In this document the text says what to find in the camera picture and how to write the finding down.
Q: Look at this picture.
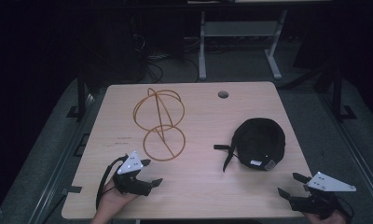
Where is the person's right hand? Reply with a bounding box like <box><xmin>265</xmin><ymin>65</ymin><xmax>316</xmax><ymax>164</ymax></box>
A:
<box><xmin>303</xmin><ymin>209</ymin><xmax>348</xmax><ymax>224</ymax></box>

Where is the black metal stand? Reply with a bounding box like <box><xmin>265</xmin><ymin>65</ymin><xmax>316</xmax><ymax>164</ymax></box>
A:
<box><xmin>66</xmin><ymin>65</ymin><xmax>94</xmax><ymax>121</ymax></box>
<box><xmin>314</xmin><ymin>65</ymin><xmax>358</xmax><ymax>122</ymax></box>

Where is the person's left hand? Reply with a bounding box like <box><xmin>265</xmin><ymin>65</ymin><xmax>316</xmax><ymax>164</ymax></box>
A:
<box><xmin>90</xmin><ymin>178</ymin><xmax>140</xmax><ymax>224</ymax></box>

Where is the tangle of floor cables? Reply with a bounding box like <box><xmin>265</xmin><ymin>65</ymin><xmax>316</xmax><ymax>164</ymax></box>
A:
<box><xmin>130</xmin><ymin>18</ymin><xmax>201</xmax><ymax>84</ymax></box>

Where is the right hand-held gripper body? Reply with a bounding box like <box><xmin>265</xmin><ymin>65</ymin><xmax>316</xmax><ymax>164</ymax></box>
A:
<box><xmin>288</xmin><ymin>171</ymin><xmax>357</xmax><ymax>219</ymax></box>

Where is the black cap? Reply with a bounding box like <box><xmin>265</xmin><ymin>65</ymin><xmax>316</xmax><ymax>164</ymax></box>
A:
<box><xmin>213</xmin><ymin>117</ymin><xmax>286</xmax><ymax>174</ymax></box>

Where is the grey metal table frame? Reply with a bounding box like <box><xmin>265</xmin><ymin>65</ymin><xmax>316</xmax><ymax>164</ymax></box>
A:
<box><xmin>198</xmin><ymin>8</ymin><xmax>288</xmax><ymax>81</ymax></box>

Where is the grey metal rail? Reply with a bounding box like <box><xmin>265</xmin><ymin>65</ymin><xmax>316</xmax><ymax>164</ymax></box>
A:
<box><xmin>28</xmin><ymin>92</ymin><xmax>99</xmax><ymax>224</ymax></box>
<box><xmin>318</xmin><ymin>92</ymin><xmax>373</xmax><ymax>207</ymax></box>

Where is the black tape strip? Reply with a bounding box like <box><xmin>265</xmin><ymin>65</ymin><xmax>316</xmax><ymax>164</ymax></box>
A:
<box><xmin>62</xmin><ymin>185</ymin><xmax>83</xmax><ymax>194</ymax></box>

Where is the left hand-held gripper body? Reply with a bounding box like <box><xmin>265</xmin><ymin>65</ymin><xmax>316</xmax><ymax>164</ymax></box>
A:
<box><xmin>112</xmin><ymin>150</ymin><xmax>154</xmax><ymax>197</ymax></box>

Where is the orange wire hat stand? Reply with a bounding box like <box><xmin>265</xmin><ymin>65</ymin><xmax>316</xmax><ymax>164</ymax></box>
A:
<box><xmin>132</xmin><ymin>87</ymin><xmax>187</xmax><ymax>162</ymax></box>

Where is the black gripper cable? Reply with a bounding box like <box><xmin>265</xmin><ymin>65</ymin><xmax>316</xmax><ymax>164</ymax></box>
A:
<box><xmin>333</xmin><ymin>195</ymin><xmax>355</xmax><ymax>219</ymax></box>
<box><xmin>95</xmin><ymin>155</ymin><xmax>129</xmax><ymax>210</ymax></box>

